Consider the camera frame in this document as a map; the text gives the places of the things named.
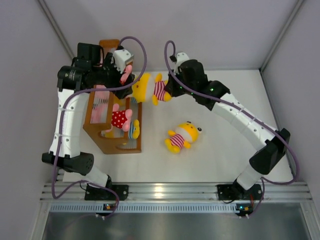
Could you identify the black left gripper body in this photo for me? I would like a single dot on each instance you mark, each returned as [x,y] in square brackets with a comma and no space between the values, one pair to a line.
[109,75]

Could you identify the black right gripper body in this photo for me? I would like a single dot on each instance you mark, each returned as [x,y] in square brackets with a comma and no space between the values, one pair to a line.
[176,89]

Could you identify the pink red-dotted toy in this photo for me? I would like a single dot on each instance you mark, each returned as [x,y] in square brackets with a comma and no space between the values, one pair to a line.
[100,98]
[126,73]

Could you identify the yellow pink-striped toy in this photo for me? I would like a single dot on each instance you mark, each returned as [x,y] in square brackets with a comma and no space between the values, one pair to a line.
[182,136]
[151,88]

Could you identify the yellow pink-striped toy front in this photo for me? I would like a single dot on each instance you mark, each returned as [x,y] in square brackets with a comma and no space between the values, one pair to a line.
[182,136]

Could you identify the yellow blue-striped toy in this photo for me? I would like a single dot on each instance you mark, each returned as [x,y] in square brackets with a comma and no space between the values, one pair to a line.
[132,134]
[122,102]

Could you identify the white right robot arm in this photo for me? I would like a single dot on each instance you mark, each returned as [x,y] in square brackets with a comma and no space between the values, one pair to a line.
[189,78]

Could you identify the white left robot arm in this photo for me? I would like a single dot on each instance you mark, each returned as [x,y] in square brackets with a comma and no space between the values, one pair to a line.
[91,67]

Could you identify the pink toy on shelf front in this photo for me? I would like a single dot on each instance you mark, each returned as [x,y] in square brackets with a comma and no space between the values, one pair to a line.
[120,119]

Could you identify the wooden tiered shelf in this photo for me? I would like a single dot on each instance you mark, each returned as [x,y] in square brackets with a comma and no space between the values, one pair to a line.
[120,144]

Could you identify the yellow blue-striped toy on shelf front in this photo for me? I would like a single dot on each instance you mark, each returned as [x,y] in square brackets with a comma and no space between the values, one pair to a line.
[132,134]

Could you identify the left aluminium frame post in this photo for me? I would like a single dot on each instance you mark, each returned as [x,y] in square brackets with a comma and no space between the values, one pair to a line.
[56,29]

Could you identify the aluminium frame post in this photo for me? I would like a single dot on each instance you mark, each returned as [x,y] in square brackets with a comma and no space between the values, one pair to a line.
[56,29]
[297,7]

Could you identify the right aluminium frame post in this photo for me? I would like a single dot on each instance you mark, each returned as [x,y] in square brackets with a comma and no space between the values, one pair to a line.
[297,7]

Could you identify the black left mount plate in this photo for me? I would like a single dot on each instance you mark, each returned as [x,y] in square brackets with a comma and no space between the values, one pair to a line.
[98,194]

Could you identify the black mount plate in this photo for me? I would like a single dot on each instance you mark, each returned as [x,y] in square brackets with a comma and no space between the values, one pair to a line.
[235,192]
[98,194]

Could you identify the black right mount plate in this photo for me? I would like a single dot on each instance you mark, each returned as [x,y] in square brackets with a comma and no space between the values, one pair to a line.
[235,192]

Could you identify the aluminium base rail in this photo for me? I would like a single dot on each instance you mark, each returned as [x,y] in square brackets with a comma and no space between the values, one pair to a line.
[208,192]

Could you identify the white slotted cable duct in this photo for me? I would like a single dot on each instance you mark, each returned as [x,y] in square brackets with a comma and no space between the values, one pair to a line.
[128,207]

